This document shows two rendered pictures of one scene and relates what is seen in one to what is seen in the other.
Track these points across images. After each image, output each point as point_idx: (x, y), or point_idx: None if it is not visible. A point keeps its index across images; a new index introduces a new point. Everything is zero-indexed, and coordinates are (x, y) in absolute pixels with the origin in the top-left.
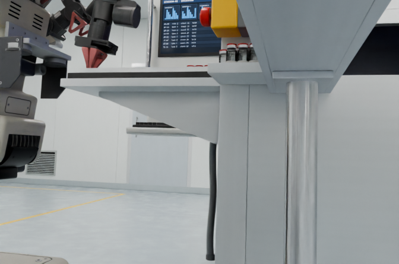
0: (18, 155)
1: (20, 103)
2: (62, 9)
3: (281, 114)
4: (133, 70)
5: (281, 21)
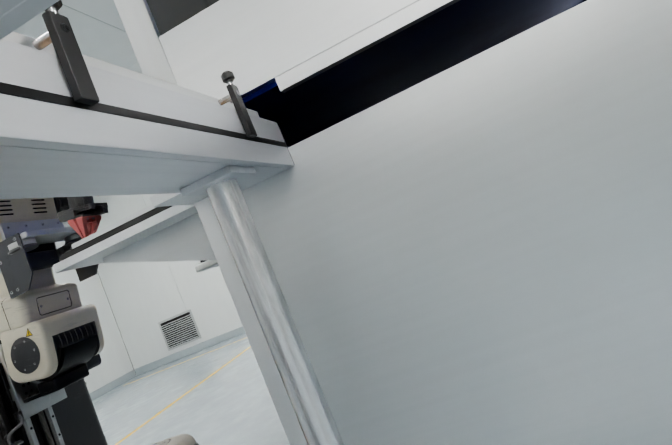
0: (75, 352)
1: (55, 298)
2: None
3: (260, 206)
4: (120, 223)
5: (63, 184)
